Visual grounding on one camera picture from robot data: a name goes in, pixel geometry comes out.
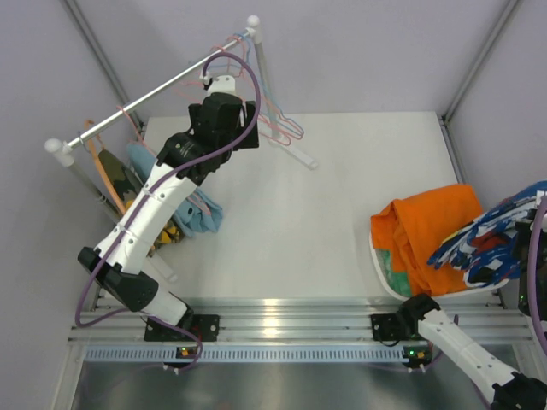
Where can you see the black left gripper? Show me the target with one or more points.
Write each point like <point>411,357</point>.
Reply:
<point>247,109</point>

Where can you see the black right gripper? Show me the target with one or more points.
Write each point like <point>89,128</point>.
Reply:
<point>520,230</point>

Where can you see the blue white patterned trousers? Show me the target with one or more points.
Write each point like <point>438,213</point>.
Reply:
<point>483,249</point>

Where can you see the pink hanger with orange trousers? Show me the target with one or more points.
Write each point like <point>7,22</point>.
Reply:
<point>246,89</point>

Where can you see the blue wire hanger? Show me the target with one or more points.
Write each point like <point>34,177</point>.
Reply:
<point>281,126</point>

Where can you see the light blue trousers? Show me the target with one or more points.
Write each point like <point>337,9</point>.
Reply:
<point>196,214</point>

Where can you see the orange trousers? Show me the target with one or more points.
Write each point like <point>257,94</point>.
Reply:
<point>414,227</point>

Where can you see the green white patterned trousers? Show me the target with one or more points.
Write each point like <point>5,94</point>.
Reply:
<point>396,281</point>

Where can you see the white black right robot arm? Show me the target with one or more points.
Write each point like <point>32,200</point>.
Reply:
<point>500,384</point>

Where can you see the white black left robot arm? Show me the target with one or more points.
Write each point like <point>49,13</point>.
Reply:
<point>117,263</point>

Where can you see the white perforated plastic basket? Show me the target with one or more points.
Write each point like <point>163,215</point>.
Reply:
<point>469,292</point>

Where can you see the silver clothes rack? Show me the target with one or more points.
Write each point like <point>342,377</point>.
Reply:
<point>63,151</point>

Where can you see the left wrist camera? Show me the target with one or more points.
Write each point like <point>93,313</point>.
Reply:
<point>224,83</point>

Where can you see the aluminium rail frame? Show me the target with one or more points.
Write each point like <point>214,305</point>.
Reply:
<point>348,321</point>

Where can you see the perforated cable duct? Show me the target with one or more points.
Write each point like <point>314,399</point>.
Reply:
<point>258,354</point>

